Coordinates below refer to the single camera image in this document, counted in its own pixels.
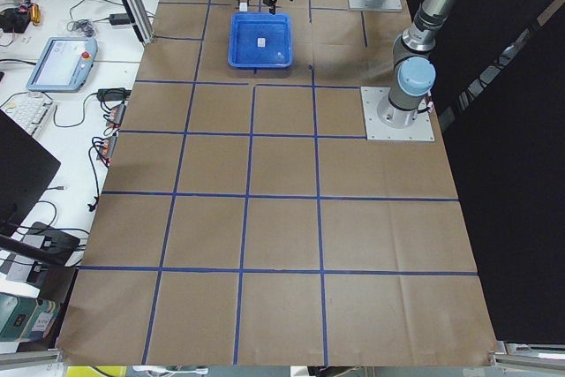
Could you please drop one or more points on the blue plastic tray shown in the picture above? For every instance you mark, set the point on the blue plastic tray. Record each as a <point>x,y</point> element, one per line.
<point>247,27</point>

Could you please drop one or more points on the black power adapter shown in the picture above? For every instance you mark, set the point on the black power adapter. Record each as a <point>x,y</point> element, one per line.
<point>119,19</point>
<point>116,94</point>

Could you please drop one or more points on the teach pendant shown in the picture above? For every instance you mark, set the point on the teach pendant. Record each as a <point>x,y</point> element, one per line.
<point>64,65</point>

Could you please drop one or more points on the white keyboard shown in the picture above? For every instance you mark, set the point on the white keyboard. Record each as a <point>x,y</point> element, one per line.
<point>30,112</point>

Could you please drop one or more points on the black monitor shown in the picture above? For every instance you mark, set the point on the black monitor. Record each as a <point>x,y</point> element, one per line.
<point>27,169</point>

